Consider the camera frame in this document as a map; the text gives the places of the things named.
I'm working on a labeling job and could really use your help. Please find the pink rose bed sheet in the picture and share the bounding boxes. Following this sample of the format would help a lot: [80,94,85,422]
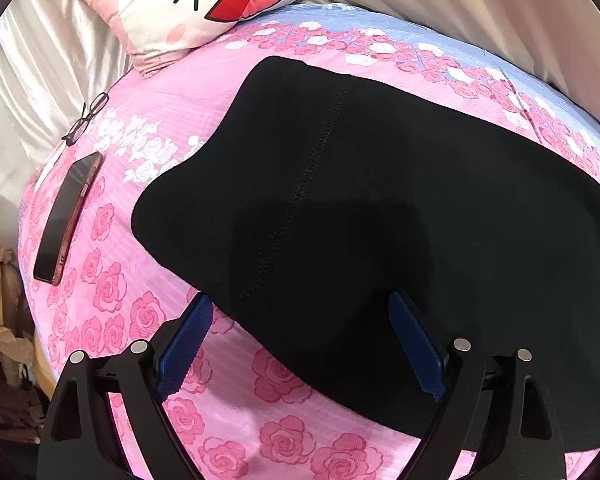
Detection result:
[18,3,600,479]

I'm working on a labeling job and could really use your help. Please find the black smartphone red case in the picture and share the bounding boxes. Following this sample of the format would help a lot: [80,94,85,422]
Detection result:
[32,152,104,286]

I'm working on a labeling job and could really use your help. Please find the brown crumpled cloth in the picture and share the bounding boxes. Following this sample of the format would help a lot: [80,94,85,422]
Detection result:
[0,245,44,444]

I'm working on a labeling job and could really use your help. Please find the black frame eyeglasses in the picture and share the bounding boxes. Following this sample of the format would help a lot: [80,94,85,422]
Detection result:
[61,92,109,146]

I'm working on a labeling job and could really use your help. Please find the silver satin curtain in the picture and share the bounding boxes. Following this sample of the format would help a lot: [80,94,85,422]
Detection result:
[0,0,131,247]

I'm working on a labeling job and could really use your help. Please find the black pants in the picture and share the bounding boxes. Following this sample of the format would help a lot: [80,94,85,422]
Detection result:
[131,56,600,452]

